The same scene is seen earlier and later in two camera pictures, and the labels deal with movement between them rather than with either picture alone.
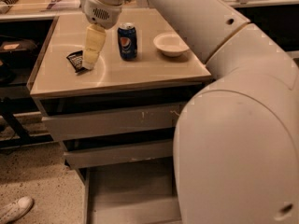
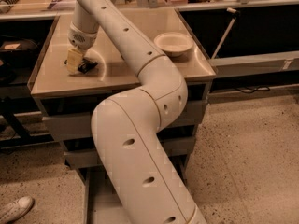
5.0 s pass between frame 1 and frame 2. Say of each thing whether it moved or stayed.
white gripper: moved
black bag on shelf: stayed
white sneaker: stayed
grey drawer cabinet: stayed
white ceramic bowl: stayed
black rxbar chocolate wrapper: moved
